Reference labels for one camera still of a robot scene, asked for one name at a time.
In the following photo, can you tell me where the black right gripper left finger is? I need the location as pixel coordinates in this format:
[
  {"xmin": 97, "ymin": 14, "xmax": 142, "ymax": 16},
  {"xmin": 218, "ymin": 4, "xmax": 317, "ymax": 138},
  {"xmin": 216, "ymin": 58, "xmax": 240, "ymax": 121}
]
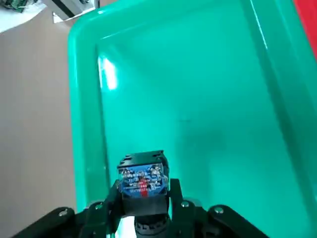
[{"xmin": 9, "ymin": 178, "xmax": 136, "ymax": 238}]

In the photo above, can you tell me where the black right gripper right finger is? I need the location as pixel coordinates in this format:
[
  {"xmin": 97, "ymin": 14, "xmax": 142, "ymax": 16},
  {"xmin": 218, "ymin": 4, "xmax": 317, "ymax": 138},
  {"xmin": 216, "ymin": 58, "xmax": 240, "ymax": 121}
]
[{"xmin": 168, "ymin": 178, "xmax": 270, "ymax": 238}]

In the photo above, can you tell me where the green-headed push-button switch part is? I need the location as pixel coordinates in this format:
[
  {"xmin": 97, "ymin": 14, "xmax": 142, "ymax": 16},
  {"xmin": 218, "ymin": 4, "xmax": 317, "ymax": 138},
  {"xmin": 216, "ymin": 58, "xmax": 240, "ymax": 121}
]
[{"xmin": 116, "ymin": 149, "xmax": 173, "ymax": 238}]

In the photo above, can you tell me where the long green plastic tray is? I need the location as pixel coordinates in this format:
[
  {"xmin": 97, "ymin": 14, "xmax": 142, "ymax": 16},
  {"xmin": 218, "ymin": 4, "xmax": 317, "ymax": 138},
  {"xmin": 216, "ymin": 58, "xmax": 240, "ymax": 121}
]
[{"xmin": 67, "ymin": 0, "xmax": 317, "ymax": 238}]

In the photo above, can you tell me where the long red plastic tray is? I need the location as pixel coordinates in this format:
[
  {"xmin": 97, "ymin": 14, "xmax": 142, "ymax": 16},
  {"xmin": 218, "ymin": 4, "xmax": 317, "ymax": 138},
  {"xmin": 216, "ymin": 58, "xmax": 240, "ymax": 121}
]
[{"xmin": 293, "ymin": 0, "xmax": 317, "ymax": 62}]

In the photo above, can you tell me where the aluminium frame post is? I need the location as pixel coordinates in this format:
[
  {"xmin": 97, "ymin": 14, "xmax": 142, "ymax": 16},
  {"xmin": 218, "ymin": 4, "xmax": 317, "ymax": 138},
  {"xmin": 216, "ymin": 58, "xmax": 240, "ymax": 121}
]
[{"xmin": 48, "ymin": 0, "xmax": 97, "ymax": 24}]

